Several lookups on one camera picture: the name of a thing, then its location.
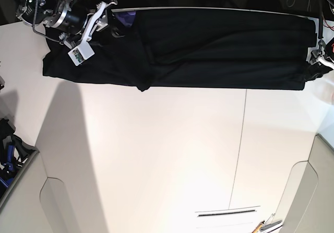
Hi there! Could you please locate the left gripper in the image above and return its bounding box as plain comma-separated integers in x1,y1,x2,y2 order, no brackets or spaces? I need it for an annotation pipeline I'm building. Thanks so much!
305,39,334,82

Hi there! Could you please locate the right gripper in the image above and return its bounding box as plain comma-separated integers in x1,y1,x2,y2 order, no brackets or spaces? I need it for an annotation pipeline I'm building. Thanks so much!
43,0,128,45

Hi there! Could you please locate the black T-shirt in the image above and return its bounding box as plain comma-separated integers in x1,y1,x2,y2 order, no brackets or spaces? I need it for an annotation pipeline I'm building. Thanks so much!
42,9,317,91

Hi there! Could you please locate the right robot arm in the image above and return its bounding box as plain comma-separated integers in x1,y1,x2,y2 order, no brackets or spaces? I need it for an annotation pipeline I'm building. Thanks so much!
17,0,136,50

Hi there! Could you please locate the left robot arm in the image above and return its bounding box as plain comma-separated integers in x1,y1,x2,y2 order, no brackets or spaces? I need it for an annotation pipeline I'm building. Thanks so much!
305,0,333,81

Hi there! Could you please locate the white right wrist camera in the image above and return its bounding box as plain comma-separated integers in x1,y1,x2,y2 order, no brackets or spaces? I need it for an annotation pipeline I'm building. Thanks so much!
68,41,95,66

